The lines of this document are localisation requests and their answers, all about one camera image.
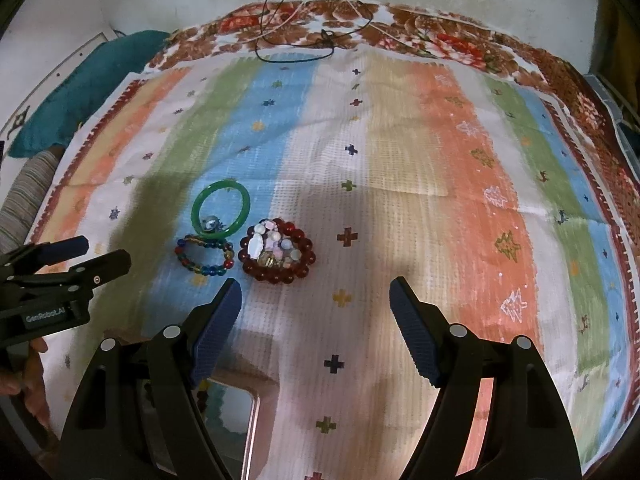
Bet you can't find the pink framed jewelry box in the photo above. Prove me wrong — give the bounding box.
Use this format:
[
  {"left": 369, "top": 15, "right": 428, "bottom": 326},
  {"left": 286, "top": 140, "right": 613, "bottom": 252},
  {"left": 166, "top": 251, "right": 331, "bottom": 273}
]
[{"left": 192, "top": 344, "right": 280, "bottom": 479}]

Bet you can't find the dark red bead bracelet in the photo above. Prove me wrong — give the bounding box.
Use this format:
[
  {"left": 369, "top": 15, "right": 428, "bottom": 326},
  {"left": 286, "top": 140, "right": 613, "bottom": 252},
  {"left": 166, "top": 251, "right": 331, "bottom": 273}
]
[{"left": 237, "top": 218, "right": 317, "bottom": 285}]

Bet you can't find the grey plastic bin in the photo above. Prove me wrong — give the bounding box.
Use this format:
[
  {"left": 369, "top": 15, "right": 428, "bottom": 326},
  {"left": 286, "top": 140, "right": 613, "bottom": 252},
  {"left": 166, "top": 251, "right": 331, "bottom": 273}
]
[{"left": 585, "top": 73, "right": 639, "bottom": 166}]

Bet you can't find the green jade bangle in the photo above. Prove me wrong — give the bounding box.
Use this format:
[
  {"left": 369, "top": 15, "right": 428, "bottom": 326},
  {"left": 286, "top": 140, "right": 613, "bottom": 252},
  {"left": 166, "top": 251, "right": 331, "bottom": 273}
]
[{"left": 190, "top": 179, "right": 250, "bottom": 240}]

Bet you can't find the striped colourful woven cloth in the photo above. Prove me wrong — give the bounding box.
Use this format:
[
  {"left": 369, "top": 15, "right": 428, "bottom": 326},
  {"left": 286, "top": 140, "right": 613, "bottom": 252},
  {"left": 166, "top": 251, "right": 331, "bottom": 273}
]
[{"left": 32, "top": 48, "right": 637, "bottom": 479}]

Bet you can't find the teal pillow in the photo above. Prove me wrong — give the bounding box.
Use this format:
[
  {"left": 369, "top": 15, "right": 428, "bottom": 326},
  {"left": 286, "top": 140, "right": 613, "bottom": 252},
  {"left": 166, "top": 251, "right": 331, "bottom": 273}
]
[{"left": 9, "top": 30, "right": 169, "bottom": 158}]

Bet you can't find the striped grey fabric roll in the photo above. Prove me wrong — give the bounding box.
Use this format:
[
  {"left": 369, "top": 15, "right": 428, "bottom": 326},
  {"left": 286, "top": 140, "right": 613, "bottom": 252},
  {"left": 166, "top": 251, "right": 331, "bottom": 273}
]
[{"left": 0, "top": 144, "right": 65, "bottom": 254}]

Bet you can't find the pale stone bead jewelry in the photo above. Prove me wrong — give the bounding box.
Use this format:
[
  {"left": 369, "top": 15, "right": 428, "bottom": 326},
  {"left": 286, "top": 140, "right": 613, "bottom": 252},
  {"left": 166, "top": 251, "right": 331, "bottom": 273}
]
[{"left": 246, "top": 219, "right": 303, "bottom": 269}]

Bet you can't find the person's left hand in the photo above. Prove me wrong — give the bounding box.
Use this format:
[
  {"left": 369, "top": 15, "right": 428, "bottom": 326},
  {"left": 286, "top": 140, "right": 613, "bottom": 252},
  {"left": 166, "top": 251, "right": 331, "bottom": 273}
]
[{"left": 1, "top": 338, "right": 50, "bottom": 429}]

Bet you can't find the black cable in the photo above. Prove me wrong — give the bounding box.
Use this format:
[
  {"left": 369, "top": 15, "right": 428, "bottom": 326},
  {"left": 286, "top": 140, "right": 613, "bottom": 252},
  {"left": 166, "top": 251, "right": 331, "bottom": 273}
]
[{"left": 252, "top": 0, "right": 376, "bottom": 65}]

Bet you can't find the multicolour bead bracelet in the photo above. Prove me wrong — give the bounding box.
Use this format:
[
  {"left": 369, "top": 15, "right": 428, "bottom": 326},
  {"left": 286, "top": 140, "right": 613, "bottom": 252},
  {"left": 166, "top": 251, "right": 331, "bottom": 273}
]
[{"left": 173, "top": 233, "right": 236, "bottom": 278}]

